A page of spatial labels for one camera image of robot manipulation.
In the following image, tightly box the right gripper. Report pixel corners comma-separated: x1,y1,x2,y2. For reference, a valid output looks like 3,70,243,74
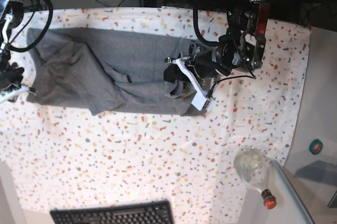
1,60,24,90

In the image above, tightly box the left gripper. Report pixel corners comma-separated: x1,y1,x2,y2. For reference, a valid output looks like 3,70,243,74
164,45,233,83

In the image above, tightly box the grey t-shirt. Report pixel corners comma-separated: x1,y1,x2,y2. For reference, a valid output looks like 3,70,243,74
27,28,205,116

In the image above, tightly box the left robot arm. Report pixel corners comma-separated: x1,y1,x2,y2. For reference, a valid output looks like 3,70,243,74
178,0,270,80

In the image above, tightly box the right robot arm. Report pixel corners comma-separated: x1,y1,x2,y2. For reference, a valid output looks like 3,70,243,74
1,0,53,90

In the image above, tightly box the terrazzo patterned tablecloth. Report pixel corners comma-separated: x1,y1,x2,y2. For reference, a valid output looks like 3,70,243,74
1,20,311,223

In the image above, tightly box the clear bottle with orange cap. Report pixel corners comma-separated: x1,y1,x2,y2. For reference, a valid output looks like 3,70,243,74
234,146,277,210

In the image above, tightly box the black keyboard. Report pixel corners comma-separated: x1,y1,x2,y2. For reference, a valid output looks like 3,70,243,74
49,201,174,224

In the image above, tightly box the green tape roll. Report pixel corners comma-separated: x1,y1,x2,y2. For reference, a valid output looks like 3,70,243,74
309,139,323,155

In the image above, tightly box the grey metal bar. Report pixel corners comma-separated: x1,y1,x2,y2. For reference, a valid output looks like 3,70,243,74
270,160,314,223

